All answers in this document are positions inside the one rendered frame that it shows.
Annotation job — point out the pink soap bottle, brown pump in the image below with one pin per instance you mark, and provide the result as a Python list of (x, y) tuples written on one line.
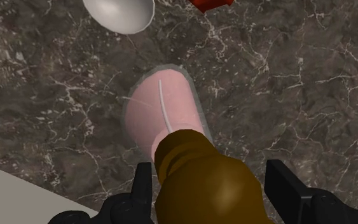
[(178, 139)]

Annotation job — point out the red robot stand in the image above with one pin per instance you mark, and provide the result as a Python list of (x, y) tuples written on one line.
[(211, 3)]

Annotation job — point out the white bowl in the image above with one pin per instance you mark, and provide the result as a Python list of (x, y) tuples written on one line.
[(119, 14)]

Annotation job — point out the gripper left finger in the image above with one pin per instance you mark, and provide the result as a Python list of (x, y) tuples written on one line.
[(141, 198)]

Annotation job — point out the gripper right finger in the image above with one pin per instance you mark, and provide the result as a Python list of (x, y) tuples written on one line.
[(293, 192)]

